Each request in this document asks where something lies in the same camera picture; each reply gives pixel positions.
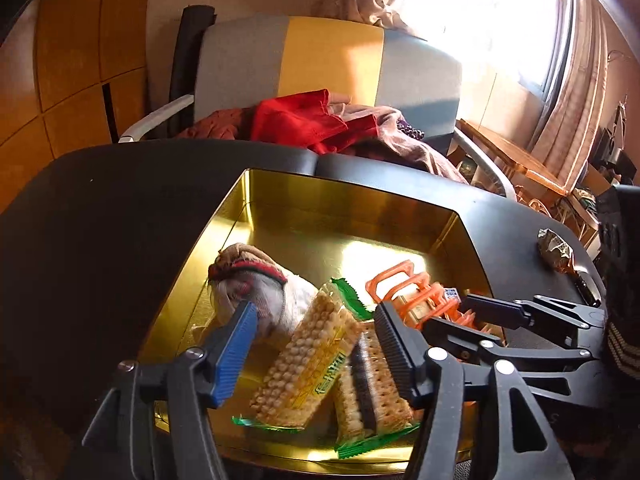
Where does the cracker pack green wrapper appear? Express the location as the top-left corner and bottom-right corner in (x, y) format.
(332, 321), (422, 460)
(232, 278), (372, 432)

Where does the orange plastic rack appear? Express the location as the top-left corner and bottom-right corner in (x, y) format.
(364, 260), (482, 330)

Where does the crumpled newspaper print wrapper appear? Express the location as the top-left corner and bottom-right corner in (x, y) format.
(537, 229), (575, 274)

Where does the cluttered wooden desk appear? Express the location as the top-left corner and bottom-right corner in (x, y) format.
(560, 94), (640, 261)

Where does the wooden side table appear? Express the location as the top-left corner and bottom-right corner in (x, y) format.
(457, 119), (570, 196)

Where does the red gold gift box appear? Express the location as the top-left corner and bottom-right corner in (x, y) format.
(139, 169), (491, 478)

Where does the striped beige curtain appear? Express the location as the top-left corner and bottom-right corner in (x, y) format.
(532, 0), (608, 194)

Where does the pink clothing pile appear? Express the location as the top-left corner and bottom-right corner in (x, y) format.
(178, 96), (466, 184)

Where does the red cloth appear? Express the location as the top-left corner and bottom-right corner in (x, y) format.
(250, 89), (378, 155)

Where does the grey yellow office chair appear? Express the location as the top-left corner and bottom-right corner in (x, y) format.
(119, 6), (516, 200)

